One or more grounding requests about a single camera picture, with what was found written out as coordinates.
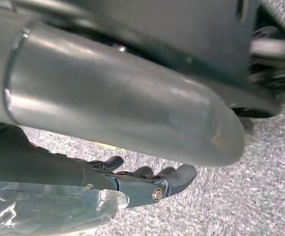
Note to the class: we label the clear plastic film piece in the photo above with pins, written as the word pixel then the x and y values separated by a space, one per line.
pixel 47 208

